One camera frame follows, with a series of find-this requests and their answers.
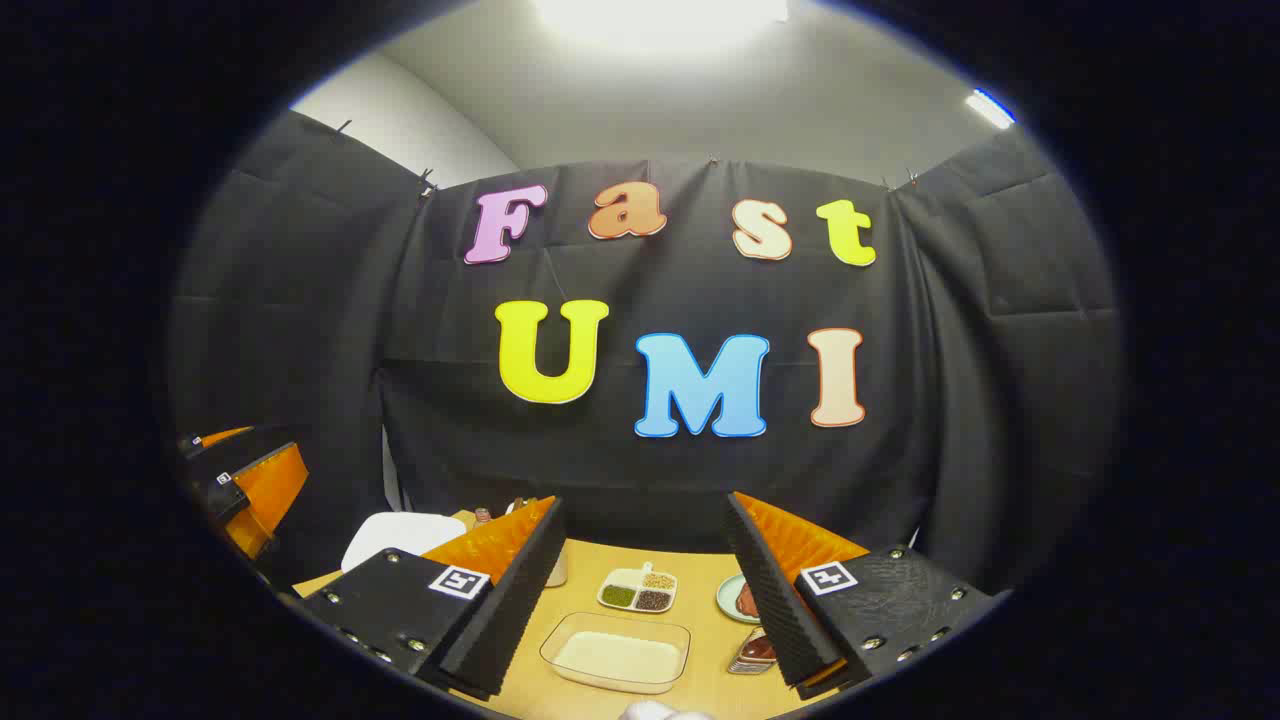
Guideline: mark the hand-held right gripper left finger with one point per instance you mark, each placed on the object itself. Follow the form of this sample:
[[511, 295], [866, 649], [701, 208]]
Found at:
[[470, 620]]

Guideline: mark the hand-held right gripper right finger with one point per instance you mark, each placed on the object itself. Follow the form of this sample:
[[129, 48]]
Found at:
[[800, 620]]

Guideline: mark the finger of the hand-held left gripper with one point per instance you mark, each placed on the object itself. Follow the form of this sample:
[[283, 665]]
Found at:
[[215, 440], [265, 490]]

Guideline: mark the white rice cooker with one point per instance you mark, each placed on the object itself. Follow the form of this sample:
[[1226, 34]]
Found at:
[[400, 535]]

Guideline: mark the clear box of rice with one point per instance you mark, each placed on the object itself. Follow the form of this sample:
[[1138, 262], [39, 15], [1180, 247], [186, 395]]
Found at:
[[615, 658]]

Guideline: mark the brown sausage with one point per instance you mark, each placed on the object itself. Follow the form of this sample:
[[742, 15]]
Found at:
[[747, 600]]

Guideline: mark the pale green plate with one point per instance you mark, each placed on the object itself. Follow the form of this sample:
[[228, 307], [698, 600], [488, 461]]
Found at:
[[727, 598]]

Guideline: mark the white divided bean dish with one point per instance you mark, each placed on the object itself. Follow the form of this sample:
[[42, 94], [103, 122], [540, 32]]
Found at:
[[640, 592]]

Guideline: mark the black backdrop cloth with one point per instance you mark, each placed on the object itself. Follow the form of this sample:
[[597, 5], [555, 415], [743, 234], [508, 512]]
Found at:
[[660, 470]]

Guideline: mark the small ceiling light panel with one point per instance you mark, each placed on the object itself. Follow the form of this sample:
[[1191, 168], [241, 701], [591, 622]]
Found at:
[[990, 108]]

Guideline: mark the large ceiling light panel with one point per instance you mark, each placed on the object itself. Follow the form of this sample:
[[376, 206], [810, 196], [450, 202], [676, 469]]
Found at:
[[660, 18]]

